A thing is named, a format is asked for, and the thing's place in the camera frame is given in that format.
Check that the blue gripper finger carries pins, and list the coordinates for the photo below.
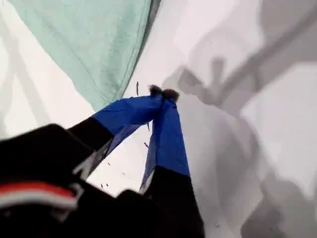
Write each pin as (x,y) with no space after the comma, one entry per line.
(168,148)
(123,111)

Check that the pale green T-shirt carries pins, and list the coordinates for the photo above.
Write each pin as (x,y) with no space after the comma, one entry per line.
(86,37)

